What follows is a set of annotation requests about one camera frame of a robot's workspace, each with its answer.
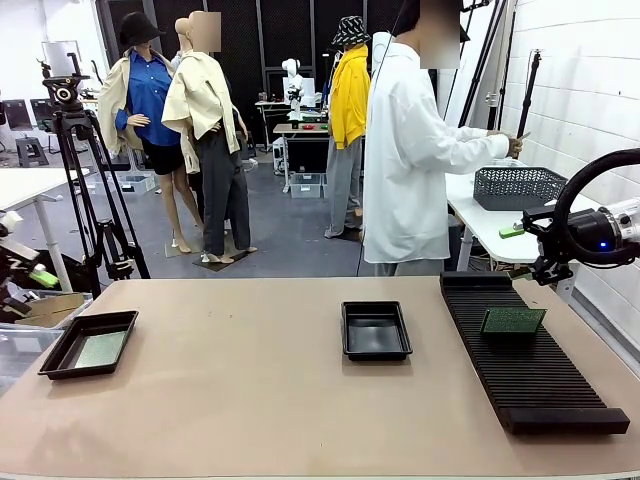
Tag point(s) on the small white background robot arm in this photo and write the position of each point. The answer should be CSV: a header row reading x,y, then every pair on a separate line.
x,y
292,80

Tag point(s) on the patterned bucket hat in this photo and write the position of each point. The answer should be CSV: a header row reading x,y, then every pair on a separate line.
x,y
351,31

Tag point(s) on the black brimmed hat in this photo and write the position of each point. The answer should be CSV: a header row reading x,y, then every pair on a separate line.
x,y
137,30

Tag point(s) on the white desk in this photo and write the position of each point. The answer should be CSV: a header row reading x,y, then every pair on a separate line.
x,y
25,185

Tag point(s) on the person in white shirt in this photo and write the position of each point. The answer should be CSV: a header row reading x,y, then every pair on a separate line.
x,y
400,150

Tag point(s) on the brown cardboard box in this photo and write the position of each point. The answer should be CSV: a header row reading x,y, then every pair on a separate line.
x,y
55,307

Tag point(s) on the black step stool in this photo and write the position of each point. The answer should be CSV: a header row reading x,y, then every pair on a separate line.
x,y
31,150

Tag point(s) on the dark computer monitor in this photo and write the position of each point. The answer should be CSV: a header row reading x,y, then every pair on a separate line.
x,y
41,112
16,115

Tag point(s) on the green perforated circuit board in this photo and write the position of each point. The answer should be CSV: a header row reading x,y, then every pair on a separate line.
x,y
102,349
512,322

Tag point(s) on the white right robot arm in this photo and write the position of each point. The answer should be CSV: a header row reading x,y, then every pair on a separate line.
x,y
625,220

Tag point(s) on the person left hand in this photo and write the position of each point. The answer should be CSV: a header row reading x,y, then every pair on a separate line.
x,y
496,134

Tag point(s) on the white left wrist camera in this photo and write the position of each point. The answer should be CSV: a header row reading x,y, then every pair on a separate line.
x,y
9,222

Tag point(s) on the grey plastic mesh basket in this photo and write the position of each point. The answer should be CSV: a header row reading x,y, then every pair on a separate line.
x,y
520,187

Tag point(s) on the background work table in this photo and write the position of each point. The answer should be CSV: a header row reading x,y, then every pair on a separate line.
x,y
300,129

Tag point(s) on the clear storage box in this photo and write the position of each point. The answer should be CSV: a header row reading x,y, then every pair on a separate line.
x,y
306,186

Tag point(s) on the white floor box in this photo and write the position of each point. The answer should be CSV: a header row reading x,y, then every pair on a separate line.
x,y
140,185

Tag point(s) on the person right hand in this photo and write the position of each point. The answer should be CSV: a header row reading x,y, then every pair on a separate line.
x,y
515,148

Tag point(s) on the black slotted board rack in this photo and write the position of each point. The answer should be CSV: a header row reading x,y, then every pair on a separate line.
x,y
530,370

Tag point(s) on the small dark handheld item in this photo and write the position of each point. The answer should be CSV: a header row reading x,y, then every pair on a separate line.
x,y
525,135

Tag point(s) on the person right forearm white sleeve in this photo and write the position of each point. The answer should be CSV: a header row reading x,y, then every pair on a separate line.
x,y
475,150

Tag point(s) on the black tripod stand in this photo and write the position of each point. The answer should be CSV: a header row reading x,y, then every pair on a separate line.
x,y
482,60

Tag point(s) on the black ESD tray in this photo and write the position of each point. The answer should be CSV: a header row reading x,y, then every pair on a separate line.
x,y
60,362
376,332

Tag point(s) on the large clear plastic container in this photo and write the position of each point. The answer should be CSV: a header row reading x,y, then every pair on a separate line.
x,y
25,350

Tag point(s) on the black camera tripod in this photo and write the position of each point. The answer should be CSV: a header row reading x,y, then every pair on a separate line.
x,y
85,200

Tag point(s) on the mannequin in blue shirt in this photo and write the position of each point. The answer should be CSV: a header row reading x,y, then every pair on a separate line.
x,y
147,100

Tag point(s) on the white side table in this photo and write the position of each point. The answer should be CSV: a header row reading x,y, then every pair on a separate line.
x,y
485,225

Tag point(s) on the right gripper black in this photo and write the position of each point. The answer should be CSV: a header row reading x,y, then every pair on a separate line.
x,y
580,235

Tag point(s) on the mannequin in yellow hoodie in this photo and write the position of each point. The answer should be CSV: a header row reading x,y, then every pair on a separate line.
x,y
350,100

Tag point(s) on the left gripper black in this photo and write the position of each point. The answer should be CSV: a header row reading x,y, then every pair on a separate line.
x,y
17,250

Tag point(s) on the mannequin in beige jacket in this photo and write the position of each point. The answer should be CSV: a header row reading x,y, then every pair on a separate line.
x,y
205,110

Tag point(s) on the white tower device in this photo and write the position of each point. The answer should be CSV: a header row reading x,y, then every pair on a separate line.
x,y
379,50

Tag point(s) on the thin black light stand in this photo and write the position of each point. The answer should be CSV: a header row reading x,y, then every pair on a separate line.
x,y
530,90

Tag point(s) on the dark mannequin base plate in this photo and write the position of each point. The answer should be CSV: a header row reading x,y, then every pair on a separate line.
x,y
220,262

